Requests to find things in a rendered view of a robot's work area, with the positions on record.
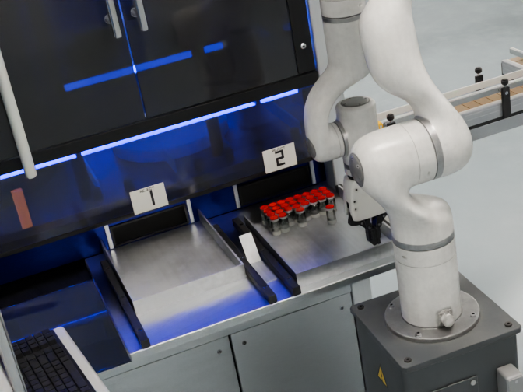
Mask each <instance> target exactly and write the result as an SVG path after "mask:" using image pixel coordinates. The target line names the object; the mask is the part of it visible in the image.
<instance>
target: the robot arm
mask: <svg viewBox="0 0 523 392"><path fill-rule="evenodd" d="M319 2H320V7H321V18H322V23H323V29H324V35H325V44H326V50H327V55H328V65H327V68H326V69H325V71H324V72H323V73H322V74H321V76H320V77H319V78H318V80H317V81H316V83H315V84H314V85H313V87H312V88H311V91H310V92H309V94H308V96H307V100H306V103H305V107H304V128H305V135H306V140H307V147H308V152H309V153H310V154H311V157H312V158H313V159H314V160H315V161H317V162H327V161H330V160H334V159H338V158H341V157H342V158H343V164H344V169H345V173H346V175H345V176H344V180H343V201H344V209H345V213H346V214H347V215H348V216H349V218H348V224H350V225H351V226H362V227H364V228H365V232H366V238H367V241H368V242H371V243H372V244H373V245H374V246H375V245H377V244H380V243H381V239H380V238H381V229H380V227H381V225H382V222H383V220H384V218H385V217H386V215H387V216H388V218H389V222H390V226H391V235H392V242H393V248H394V255H395V266H396V273H397V279H398V291H399V296H398V297H397V298H395V299H394V300H392V301H391V303H390V304H389V305H388V307H387V308H386V310H385V313H384V319H385V323H386V326H387V327H388V329H389V331H390V332H392V333H393V334H394V335H396V336H398V337H399V338H402V339H405V340H407V341H412V342H418V343H439V342H444V341H450V340H453V339H456V338H459V337H461V336H462V335H464V334H467V333H468V332H470V331H471V329H473V328H474V327H475V326H476V325H477V323H478V321H479V317H480V309H479V304H478V303H477V301H476V300H475V299H474V298H473V297H472V296H470V295H469V294H468V293H466V292H463V291H461V290H460V285H459V276H458V260H457V252H456V243H455V228H454V220H453V215H452V212H451V208H450V206H449V204H448V203H447V202H446V201H445V200H444V199H442V198H439V197H436V196H433V195H428V194H414V193H409V190H410V188H411V187H414V186H416V185H418V184H423V183H426V182H428V181H431V180H436V179H438V178H441V177H446V176H448V175H450V174H453V173H455V172H457V171H459V170H460V169H462V168H463V167H464V166H465V165H466V164H467V163H468V162H469V160H470V158H471V156H472V150H473V142H472V134H471V133H470V130H469V128H468V126H467V124H466V123H465V121H464V120H463V118H462V117H461V115H460V114H459V113H458V112H457V110H456V109H455V108H454V107H453V106H452V105H451V104H450V103H449V102H448V100H447V99H446V98H445V97H444V96H443V94H442V93H441V91H440V90H439V89H438V88H437V87H436V85H435V84H434V83H433V80H432V79H431V77H430V76H429V74H428V72H427V70H426V67H425V65H424V63H423V59H422V56H421V53H420V50H419V44H418V40H417V36H416V30H415V26H414V22H413V17H412V0H369V1H368V3H367V4H366V0H319ZM369 73H370V74H371V76H372V78H373V79H374V81H375V82H376V83H377V84H378V85H379V86H380V87H381V88H382V89H383V90H384V91H386V92H387V93H390V94H391V95H394V96H397V97H399V98H401V99H403V100H404V101H406V102H407V103H408V104H409V105H410V106H411V108H412V109H413V112H414V118H413V119H412V120H408V121H404V122H401V123H398V124H393V125H391V126H388V127H386V128H381V129H379V127H378V121H377V109H376V103H375V100H374V99H373V98H371V97H369V96H352V97H349V98H346V99H344V100H341V101H339V102H338V103H337V104H336V106H335V112H336V119H335V121H333V122H332V123H328V117H329V113H330V111H331V108H332V106H333V104H334V102H335V101H336V100H337V99H338V98H339V96H340V95H341V94H342V93H344V92H345V91H346V90H347V89H348V88H349V87H350V86H352V85H354V84H355V83H357V82H359V81H360V80H361V79H363V78H365V77H366V76H367V75H368V74H369ZM371 217H372V219H371V221H372V222H370V218H371Z"/></svg>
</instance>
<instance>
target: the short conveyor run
mask: <svg viewBox="0 0 523 392"><path fill-rule="evenodd" d="M481 72H482V68H481V67H476V68H475V73H476V74H477V75H476V76H475V84H472V85H470V86H465V87H462V88H459V89H455V90H452V91H449V92H446V93H442V94H443V96H444V97H445V98H446V99H447V100H448V99H450V100H448V102H449V103H450V104H451V105H452V106H453V107H454V108H455V109H456V110H457V112H458V113H459V114H460V115H461V117H462V118H463V120H464V121H465V123H466V124H467V126H468V128H469V130H470V133H471V134H472V141H476V140H479V139H481V138H485V137H488V136H491V135H495V134H497V133H500V132H503V131H507V130H510V129H512V128H516V127H519V126H522V125H523V77H521V76H523V69H521V70H518V71H515V72H511V73H507V74H505V75H501V76H497V77H495V78H492V79H487V80H485V81H483V75H482V74H481V75H480V73H481ZM518 77H521V78H519V79H516V78H518ZM512 79H514V80H512ZM508 80H511V81H508ZM498 83H501V84H499V85H496V84H498ZM493 85H495V86H493ZM488 86H491V87H489V88H486V87H488ZM484 88H486V89H484ZM473 91H475V92H473ZM471 92H473V93H471ZM466 93H469V94H466ZM463 94H466V95H463ZM461 95H463V96H461ZM456 96H458V97H456ZM453 97H456V98H453ZM451 98H453V99H451ZM411 110H412V108H411V106H410V105H409V104H406V105H404V106H400V107H396V108H394V109H390V110H386V111H384V112H380V113H378V114H377V120H378V121H379V120H382V119H385V118H387V119H385V120H383V121H380V122H381V123H382V124H383V128H386V127H388V126H391V125H393V124H398V123H401V122H404V121H408V120H412V119H413V118H414V112H413V111H411ZM408 111H410V112H408ZM405 112H408V113H405ZM402 113H405V114H402ZM398 114H401V115H398ZM395 115H398V116H395ZM394 116H395V117H394Z"/></svg>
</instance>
